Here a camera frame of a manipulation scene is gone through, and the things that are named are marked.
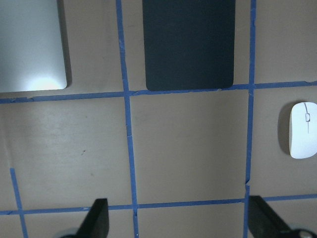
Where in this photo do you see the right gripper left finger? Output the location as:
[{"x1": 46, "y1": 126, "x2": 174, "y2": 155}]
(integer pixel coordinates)
[{"x1": 75, "y1": 198, "x2": 109, "y2": 238}]

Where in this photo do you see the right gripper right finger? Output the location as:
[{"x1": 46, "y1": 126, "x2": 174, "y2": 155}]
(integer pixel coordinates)
[{"x1": 248, "y1": 195, "x2": 297, "y2": 238}]

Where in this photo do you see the white computer mouse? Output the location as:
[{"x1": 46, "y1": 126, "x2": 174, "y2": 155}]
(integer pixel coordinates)
[{"x1": 289, "y1": 102, "x2": 317, "y2": 159}]

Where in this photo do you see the black mousepad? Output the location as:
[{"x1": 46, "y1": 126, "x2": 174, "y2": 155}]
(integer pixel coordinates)
[{"x1": 142, "y1": 0, "x2": 236, "y2": 91}]

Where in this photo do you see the silver closed laptop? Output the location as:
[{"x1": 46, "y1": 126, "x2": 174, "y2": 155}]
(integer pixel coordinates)
[{"x1": 0, "y1": 0, "x2": 68, "y2": 93}]

